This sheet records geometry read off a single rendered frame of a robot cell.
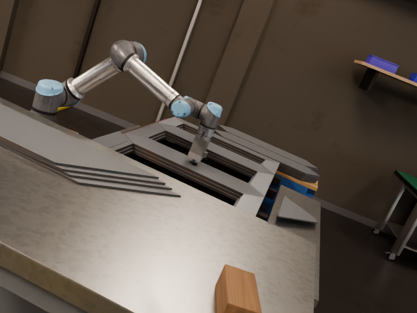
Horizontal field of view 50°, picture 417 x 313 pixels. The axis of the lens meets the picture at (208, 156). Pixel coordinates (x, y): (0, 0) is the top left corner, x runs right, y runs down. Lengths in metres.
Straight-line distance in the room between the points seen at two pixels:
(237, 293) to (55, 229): 0.34
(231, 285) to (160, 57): 4.57
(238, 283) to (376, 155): 4.72
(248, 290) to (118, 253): 0.24
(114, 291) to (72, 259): 0.09
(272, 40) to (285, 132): 1.05
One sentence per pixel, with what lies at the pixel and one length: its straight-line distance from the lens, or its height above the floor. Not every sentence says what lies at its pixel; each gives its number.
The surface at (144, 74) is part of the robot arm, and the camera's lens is 1.98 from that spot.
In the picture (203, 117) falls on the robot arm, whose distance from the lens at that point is 2.02.
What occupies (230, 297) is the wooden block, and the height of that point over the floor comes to 1.10.
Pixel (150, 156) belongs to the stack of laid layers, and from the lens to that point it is 2.06.
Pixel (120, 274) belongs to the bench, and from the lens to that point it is 0.79.
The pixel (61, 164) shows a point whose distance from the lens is 1.07.
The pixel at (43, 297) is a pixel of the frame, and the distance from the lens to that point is 0.80.
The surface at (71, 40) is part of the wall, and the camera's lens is 5.54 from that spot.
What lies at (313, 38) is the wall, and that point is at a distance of 5.14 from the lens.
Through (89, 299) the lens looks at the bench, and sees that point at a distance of 0.75.
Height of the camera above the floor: 1.48
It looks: 16 degrees down
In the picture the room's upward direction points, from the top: 22 degrees clockwise
